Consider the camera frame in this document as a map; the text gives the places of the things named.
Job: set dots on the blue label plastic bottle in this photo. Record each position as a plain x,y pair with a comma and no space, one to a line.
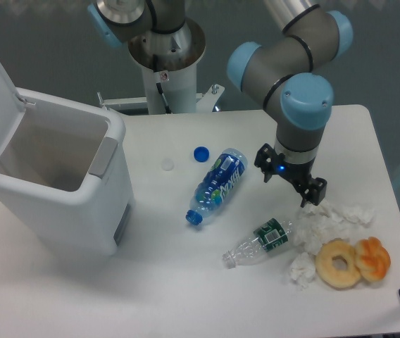
216,186

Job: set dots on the plain ring doughnut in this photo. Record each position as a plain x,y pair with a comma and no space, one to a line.
335,265

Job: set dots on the small crumpled white tissue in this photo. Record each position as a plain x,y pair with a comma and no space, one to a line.
302,270

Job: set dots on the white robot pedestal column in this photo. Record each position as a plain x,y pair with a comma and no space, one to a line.
168,62

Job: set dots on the white trash bin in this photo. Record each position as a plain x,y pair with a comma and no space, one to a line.
64,174

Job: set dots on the orange glazed pastry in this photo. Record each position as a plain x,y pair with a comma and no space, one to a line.
372,259

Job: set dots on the green label clear bottle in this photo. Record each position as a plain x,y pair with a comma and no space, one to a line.
264,242

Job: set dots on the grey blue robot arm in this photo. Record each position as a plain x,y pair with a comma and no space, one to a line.
280,79

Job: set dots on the blue bottle cap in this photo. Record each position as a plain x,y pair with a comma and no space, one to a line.
201,154

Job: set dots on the white bottle cap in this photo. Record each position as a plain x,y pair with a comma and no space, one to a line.
167,164

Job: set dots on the white metal mounting bracket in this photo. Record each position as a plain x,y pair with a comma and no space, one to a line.
159,104

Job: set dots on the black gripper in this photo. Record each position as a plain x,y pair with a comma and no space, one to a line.
313,190

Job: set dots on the large crumpled white tissue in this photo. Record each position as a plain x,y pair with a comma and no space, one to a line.
315,226

